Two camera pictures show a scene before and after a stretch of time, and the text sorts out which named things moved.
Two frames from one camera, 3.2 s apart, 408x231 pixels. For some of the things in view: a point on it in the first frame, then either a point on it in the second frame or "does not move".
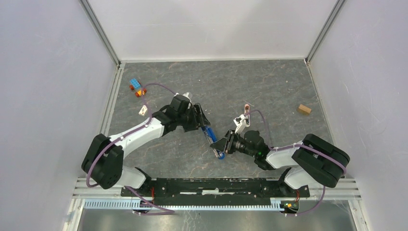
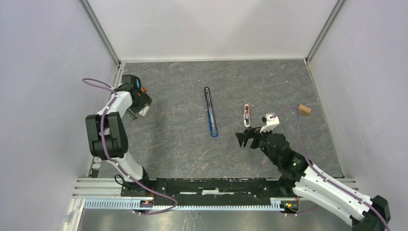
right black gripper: x=220 y=144 to x=248 y=133
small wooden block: x=304 y=109 does not move
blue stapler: x=211 y=138 to x=212 y=120
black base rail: x=216 y=188 does not move
